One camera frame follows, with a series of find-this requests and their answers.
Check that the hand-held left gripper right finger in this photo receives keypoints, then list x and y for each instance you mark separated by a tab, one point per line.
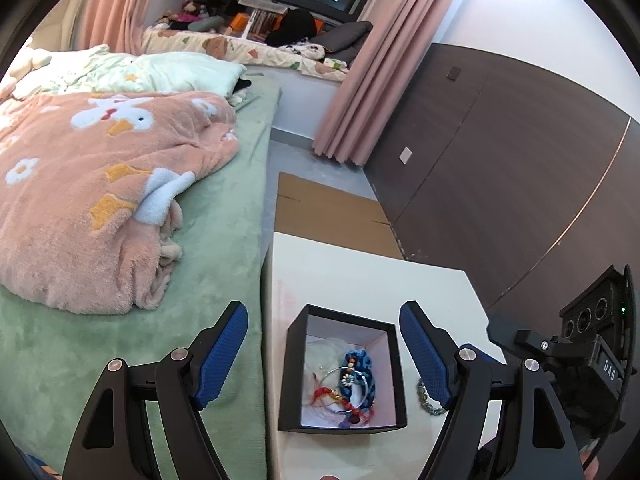
425	355

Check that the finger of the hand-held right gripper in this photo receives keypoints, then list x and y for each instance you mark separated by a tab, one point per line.
507	335

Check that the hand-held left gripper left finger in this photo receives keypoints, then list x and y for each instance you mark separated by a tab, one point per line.
222	355

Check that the silver bangle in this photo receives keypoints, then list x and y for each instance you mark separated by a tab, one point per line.
371	391

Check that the black jewelry box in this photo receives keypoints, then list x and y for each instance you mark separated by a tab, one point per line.
292	385

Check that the person's right hand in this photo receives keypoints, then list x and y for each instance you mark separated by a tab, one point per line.
590	469

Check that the bed with green sheet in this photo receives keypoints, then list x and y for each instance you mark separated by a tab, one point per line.
220	260

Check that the flat cardboard sheet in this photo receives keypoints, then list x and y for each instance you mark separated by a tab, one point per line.
325	215

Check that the pink duck print blanket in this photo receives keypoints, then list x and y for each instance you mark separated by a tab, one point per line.
75	200

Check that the black cloth item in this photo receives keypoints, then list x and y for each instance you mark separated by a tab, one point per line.
242	87

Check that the pink curtain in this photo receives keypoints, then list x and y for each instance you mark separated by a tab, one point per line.
122	5
380	80

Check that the pale green pillow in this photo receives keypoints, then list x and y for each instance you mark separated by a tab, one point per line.
175	72

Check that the pale floral pillow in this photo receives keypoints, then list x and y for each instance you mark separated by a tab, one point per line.
70	67

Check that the grey cushion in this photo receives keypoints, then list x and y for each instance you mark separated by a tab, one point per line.
345	37

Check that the orange box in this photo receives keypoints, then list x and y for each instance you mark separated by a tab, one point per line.
240	21

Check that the row of books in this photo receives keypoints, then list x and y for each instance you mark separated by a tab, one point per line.
262	22

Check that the black bag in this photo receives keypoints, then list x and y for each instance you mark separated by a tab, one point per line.
295	27

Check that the plush doll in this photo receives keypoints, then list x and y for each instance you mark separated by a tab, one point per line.
192	17

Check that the cream plush toy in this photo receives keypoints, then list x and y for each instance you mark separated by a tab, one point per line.
22	67

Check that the white wall socket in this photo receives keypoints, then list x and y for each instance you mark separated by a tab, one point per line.
406	155

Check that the dark wall switch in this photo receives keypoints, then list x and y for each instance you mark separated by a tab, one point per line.
453	74

